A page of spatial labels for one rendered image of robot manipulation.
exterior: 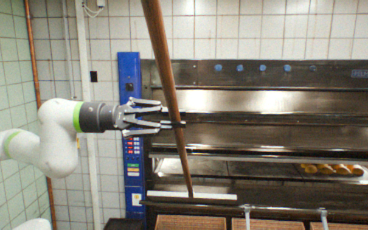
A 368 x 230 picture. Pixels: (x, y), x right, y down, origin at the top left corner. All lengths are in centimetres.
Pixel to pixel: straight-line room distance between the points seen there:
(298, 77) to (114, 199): 174
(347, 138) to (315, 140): 22
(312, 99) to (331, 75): 20
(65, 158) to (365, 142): 203
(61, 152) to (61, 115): 11
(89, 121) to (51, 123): 10
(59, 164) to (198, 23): 143
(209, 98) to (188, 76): 23
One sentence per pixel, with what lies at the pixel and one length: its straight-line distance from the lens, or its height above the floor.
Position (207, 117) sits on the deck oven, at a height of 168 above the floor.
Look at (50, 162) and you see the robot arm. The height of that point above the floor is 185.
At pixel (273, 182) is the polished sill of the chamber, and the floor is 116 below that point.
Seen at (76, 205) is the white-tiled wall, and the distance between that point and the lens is 258.
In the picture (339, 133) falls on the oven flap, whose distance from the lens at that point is 228.
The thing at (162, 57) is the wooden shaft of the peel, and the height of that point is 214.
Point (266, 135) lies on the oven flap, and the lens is 210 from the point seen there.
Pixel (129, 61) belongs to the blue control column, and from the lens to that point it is 201.
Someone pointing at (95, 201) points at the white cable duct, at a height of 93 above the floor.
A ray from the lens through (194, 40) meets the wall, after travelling 197.
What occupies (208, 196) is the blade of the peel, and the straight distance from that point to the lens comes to 172.
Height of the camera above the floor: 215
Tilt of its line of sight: 13 degrees down
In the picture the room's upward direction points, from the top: straight up
